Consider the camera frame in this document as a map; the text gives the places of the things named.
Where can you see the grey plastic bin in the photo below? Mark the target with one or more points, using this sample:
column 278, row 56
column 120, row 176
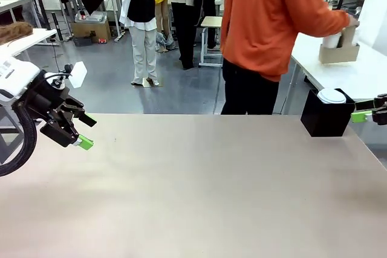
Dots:
column 90, row 17

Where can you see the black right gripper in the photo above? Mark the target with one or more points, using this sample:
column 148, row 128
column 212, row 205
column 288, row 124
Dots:
column 381, row 110

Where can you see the person's right forearm orange sleeve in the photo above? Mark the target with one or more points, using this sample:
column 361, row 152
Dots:
column 323, row 20

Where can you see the brown cardboard cup carrier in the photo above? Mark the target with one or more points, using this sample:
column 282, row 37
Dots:
column 338, row 54

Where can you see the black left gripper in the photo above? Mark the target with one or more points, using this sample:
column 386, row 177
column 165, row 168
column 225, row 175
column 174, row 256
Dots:
column 45, row 98

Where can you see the person's right hand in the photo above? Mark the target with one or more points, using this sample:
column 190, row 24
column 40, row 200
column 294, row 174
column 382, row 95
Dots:
column 353, row 21

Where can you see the large cardboard box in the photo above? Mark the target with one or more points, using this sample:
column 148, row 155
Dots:
column 90, row 30

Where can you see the brown furry bundle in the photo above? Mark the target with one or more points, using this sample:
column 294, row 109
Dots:
column 15, row 32

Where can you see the person in orange hoodie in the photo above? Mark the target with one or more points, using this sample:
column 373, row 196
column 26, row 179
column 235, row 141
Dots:
column 257, row 28

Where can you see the white table with fur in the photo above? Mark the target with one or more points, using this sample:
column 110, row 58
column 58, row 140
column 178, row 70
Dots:
column 33, row 39

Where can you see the large white side table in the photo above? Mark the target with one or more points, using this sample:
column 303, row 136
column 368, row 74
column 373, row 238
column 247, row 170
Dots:
column 341, row 73

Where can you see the black square box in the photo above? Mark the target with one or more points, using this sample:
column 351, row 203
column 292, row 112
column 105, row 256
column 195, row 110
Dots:
column 326, row 119

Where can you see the person in cream vest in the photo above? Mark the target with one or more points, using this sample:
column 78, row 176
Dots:
column 187, row 22

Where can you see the small beige top stool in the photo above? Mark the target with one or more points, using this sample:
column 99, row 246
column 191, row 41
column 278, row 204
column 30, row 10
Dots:
column 211, row 22

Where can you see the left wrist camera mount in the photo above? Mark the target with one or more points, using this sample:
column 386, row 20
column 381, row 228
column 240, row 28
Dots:
column 77, row 73

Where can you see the white plastic cup lid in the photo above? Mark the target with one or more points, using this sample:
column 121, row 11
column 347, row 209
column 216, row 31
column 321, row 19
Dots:
column 331, row 95

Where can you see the person in black top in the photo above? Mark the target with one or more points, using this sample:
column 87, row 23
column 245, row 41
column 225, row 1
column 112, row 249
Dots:
column 143, row 28

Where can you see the short black post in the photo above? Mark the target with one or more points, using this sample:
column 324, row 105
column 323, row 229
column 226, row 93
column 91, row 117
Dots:
column 57, row 27

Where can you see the small black floor case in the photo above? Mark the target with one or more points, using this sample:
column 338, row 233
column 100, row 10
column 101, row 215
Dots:
column 83, row 41

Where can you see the white rear work table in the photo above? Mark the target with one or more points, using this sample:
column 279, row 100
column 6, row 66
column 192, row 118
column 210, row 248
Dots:
column 15, row 1

